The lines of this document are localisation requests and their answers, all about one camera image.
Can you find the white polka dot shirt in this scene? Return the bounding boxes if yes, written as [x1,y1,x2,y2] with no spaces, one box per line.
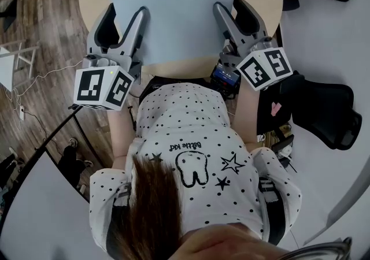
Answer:
[88,83,303,257]

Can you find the person's right forearm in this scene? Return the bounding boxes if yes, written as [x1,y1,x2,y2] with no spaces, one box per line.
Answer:
[232,80,260,150]

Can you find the light blue board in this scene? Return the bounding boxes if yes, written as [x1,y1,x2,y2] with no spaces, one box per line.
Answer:
[105,0,242,66]

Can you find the eyeglasses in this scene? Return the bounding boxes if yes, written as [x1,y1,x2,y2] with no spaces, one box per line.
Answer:
[284,236,354,260]

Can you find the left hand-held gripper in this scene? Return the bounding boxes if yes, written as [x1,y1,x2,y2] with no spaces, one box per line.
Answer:
[73,2,151,113]

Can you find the person's head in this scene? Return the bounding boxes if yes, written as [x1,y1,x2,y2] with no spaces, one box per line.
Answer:
[177,222,290,260]

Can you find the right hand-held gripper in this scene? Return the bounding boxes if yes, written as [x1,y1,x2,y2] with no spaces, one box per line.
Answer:
[212,0,294,92]

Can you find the black-framed white board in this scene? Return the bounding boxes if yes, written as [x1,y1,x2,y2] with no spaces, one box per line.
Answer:
[0,103,97,260]

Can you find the black phone with blue screen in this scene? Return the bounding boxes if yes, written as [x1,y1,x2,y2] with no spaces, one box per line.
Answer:
[209,61,242,100]

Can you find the black router with antennas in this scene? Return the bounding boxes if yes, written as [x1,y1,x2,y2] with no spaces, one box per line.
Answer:
[272,133,297,173]

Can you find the white stool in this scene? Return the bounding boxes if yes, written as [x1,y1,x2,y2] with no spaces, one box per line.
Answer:
[0,39,40,93]

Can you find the grey shoulder strap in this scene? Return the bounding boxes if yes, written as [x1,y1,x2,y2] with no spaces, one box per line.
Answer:
[113,183,133,207]
[258,179,287,246]

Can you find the person's left forearm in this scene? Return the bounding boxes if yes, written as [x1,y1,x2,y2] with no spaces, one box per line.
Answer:
[108,107,140,172]

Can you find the black trousers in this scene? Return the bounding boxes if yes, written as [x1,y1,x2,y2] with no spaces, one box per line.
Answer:
[145,75,215,92]

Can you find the white cable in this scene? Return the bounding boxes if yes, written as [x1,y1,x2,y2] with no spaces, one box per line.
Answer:
[5,60,84,110]

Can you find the cardboard box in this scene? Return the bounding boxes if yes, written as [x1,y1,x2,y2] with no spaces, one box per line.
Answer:
[261,124,293,150]

